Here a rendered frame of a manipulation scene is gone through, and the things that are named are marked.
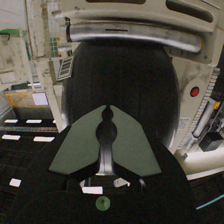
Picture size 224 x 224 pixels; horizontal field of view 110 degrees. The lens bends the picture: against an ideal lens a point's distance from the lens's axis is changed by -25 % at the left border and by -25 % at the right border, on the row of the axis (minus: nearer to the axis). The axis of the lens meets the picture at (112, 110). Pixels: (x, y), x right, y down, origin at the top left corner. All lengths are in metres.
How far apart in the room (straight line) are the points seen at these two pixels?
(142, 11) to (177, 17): 0.07
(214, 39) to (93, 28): 0.28
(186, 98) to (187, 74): 0.10
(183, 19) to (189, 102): 0.32
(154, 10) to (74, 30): 0.17
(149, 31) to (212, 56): 0.17
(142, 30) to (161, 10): 0.06
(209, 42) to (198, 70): 0.14
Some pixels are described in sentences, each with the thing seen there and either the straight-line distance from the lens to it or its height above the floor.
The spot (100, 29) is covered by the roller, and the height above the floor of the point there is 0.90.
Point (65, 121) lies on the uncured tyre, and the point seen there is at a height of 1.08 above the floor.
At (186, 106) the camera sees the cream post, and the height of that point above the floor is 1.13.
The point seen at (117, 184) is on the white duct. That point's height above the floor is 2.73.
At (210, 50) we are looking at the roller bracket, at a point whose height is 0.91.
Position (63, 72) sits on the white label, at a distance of 0.26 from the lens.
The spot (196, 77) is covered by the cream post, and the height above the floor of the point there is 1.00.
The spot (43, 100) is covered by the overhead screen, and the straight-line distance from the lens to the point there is 4.60.
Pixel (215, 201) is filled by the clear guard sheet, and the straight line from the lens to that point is 0.94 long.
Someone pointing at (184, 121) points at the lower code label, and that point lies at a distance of 0.55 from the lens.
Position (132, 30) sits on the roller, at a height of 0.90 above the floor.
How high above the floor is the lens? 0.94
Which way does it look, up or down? 32 degrees up
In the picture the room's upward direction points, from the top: 178 degrees counter-clockwise
